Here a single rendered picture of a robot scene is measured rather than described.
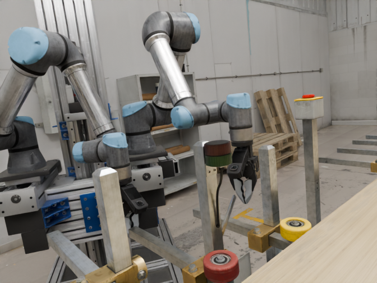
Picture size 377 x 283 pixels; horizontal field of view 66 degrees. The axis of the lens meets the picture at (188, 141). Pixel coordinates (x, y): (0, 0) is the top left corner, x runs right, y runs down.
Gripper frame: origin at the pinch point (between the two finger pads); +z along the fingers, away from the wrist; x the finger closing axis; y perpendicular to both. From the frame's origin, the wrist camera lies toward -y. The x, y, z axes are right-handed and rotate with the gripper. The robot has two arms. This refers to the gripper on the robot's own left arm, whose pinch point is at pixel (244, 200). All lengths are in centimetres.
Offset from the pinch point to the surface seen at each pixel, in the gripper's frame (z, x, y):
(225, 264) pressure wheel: 0.4, -6.8, -35.1
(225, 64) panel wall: -77, 147, 382
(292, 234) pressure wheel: 1.6, -17.4, -15.5
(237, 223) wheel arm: 5.9, 1.4, -5.2
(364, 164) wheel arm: 10, -38, 86
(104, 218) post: -17, 8, -53
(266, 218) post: 2.8, -8.4, -5.5
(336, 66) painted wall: -63, -6, 783
